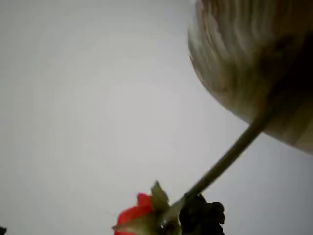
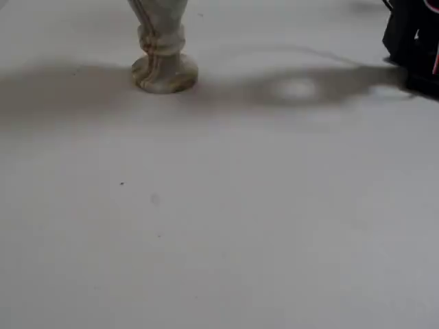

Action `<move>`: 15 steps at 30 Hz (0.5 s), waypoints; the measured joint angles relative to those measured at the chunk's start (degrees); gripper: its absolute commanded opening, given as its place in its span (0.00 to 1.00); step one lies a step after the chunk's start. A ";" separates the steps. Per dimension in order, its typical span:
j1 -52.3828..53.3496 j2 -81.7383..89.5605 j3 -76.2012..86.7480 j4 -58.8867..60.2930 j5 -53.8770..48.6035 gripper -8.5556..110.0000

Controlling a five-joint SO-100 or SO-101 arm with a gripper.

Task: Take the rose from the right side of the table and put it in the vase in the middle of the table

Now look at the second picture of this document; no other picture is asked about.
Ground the striped onyx stone vase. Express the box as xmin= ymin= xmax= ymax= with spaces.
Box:
xmin=126 ymin=0 xmax=200 ymax=94

